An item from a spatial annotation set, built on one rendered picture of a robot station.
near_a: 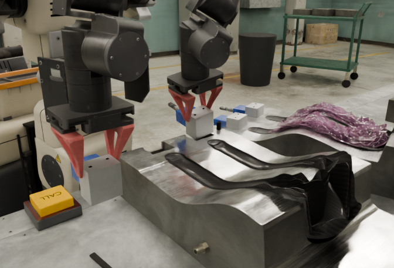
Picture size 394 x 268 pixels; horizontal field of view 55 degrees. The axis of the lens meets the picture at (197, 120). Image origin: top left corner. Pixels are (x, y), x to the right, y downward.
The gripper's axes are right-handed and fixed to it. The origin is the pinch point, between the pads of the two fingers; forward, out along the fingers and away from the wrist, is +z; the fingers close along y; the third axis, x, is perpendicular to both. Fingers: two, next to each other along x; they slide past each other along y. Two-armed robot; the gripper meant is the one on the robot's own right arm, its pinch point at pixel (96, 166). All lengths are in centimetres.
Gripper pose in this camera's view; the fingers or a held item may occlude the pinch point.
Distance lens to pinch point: 56.9
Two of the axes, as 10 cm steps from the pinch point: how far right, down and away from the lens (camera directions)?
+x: -6.3, -2.6, 7.3
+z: -0.1, 9.4, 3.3
